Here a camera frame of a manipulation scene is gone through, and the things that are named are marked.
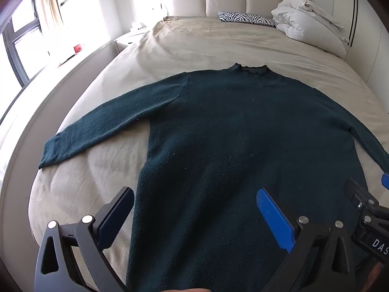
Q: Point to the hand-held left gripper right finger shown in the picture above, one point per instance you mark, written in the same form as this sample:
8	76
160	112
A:
275	219

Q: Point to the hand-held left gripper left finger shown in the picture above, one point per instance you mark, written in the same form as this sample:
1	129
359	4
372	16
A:
117	216

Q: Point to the zebra print pillow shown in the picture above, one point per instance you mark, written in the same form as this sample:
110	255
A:
246	19

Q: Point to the dark framed window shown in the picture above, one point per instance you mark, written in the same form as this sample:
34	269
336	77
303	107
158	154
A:
22	42

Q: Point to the white pillow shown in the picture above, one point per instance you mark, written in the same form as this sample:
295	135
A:
322	44

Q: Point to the white folded duvet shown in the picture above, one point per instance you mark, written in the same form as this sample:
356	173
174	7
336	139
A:
301	12

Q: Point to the white nightstand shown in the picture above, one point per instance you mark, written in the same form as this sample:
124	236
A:
129	39

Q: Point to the beige curtain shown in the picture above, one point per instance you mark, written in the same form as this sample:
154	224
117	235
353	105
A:
50	15

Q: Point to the bed with beige sheet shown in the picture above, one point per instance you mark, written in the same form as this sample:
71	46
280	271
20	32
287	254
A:
212	45

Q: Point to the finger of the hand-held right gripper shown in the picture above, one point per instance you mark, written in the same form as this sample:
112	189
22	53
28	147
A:
386	181
355	193

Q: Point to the dark teal towel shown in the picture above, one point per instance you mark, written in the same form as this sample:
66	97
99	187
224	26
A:
228	143

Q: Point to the small red box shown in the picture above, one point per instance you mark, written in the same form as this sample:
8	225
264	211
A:
77	48

